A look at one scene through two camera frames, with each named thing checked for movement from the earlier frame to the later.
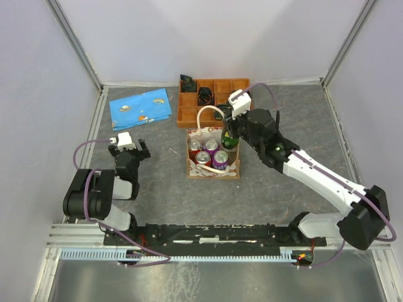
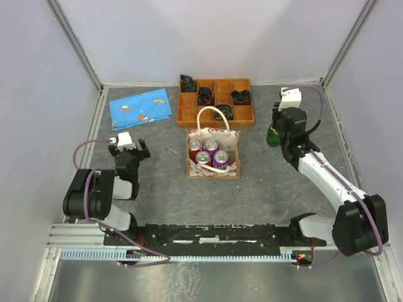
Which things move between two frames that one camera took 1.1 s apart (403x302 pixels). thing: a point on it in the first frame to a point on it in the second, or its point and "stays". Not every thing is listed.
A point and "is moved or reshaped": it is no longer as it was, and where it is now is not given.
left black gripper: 142,154 stays
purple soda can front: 220,160 stays
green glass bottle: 228,141 is moved or reshaped
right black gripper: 232,126 to 276,114
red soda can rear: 194,147 stays
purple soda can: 211,145 stays
